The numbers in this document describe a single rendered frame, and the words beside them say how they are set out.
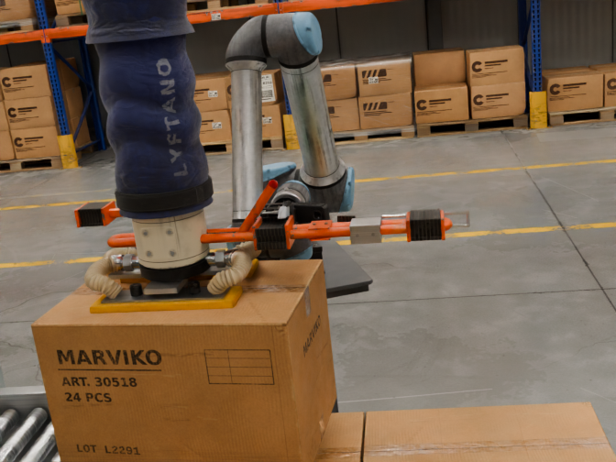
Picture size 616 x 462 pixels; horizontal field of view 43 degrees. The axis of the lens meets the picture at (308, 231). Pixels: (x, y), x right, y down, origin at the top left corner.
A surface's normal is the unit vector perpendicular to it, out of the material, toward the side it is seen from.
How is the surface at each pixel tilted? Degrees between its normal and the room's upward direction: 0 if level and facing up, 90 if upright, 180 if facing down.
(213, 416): 90
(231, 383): 90
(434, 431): 0
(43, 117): 91
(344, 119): 90
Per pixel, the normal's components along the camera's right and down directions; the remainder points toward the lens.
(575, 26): -0.12, 0.29
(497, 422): -0.11, -0.95
